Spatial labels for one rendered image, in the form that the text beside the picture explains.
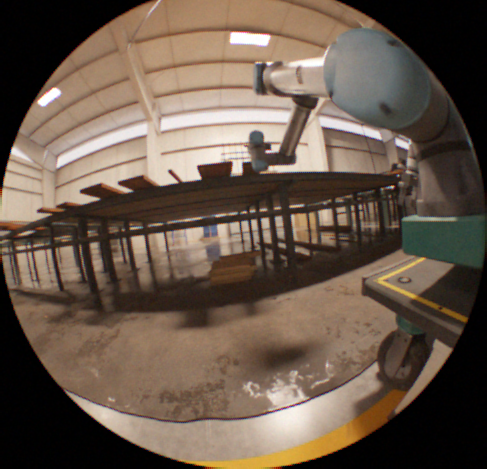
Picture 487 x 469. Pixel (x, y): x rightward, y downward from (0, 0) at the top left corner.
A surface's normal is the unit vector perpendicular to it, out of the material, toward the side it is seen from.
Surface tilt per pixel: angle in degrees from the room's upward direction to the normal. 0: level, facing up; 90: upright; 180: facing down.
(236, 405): 0
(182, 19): 177
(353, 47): 96
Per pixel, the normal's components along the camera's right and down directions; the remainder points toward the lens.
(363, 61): -0.95, 0.23
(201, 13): 0.12, 0.99
